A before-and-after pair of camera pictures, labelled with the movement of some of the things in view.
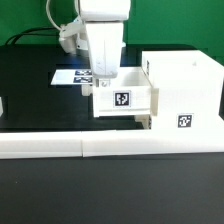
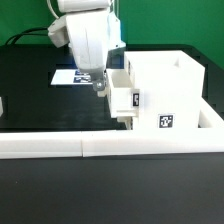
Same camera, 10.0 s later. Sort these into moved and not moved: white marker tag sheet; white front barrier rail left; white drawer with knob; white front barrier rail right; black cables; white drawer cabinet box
Moved: white drawer with knob; white drawer cabinet box
Not moved: white front barrier rail right; white marker tag sheet; white front barrier rail left; black cables
